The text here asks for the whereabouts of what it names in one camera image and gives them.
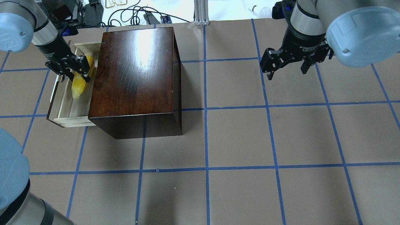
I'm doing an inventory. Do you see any dark wooden drawer cabinet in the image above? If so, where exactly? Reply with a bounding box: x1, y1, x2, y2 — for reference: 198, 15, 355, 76
88, 27, 183, 139

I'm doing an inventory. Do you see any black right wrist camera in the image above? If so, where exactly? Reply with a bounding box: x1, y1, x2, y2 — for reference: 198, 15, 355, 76
272, 0, 296, 20

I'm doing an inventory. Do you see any gold wire rack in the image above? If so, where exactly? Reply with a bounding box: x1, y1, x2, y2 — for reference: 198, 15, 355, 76
105, 0, 128, 9

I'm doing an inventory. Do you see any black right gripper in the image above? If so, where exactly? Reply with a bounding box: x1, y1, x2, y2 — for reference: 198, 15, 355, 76
260, 20, 334, 81

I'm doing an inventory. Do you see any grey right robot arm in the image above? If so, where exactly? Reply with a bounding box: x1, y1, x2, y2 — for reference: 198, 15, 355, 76
260, 0, 400, 80

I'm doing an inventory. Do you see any aluminium frame post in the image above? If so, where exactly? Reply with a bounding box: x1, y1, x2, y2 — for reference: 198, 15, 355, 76
194, 0, 210, 26

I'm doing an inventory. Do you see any black equipment pile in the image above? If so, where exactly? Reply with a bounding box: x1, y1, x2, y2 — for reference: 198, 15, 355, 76
36, 0, 104, 29

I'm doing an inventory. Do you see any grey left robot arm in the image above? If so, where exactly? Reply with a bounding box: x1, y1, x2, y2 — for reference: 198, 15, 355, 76
0, 0, 91, 82

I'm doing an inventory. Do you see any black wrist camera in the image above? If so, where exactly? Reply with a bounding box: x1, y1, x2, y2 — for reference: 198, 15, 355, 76
55, 22, 79, 37
272, 0, 296, 20

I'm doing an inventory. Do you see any black power adapter with cable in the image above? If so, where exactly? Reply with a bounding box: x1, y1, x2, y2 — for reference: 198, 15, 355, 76
100, 5, 190, 27

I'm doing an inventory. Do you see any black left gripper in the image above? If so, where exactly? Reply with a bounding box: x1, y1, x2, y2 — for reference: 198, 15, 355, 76
35, 37, 91, 83

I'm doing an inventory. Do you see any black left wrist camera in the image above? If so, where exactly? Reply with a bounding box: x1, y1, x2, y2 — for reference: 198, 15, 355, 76
55, 22, 79, 37

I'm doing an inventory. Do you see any white light bulb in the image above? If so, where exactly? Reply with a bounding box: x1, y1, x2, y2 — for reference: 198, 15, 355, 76
242, 0, 273, 19

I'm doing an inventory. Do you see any yellow corn cob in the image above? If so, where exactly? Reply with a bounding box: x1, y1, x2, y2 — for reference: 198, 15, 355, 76
71, 56, 95, 99

